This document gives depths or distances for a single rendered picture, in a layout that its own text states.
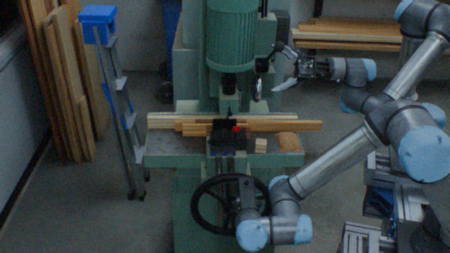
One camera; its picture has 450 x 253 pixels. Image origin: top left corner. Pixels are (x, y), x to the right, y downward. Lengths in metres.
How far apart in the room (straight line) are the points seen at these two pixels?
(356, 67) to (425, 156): 0.57
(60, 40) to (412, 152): 2.16
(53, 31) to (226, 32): 1.43
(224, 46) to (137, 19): 2.59
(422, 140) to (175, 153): 0.94
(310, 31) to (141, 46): 1.53
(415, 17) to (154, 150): 1.05
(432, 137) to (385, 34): 2.82
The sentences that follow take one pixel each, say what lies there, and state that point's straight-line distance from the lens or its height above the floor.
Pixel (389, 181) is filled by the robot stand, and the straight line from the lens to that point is 1.97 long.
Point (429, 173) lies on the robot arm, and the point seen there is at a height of 1.30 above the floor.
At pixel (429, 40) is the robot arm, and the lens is 1.61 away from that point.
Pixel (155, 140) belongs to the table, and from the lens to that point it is 1.72.
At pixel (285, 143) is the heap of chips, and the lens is 1.69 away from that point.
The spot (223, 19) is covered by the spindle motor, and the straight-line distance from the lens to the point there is 1.49.
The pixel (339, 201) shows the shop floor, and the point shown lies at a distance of 2.89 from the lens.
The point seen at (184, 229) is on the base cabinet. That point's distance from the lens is 1.90.
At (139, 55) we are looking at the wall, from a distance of 4.19.
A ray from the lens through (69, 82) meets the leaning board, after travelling 2.86.
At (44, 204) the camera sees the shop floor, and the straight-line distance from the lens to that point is 2.90.
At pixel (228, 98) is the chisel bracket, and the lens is 1.65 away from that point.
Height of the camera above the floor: 1.89
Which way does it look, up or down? 33 degrees down
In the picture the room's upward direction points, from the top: 2 degrees clockwise
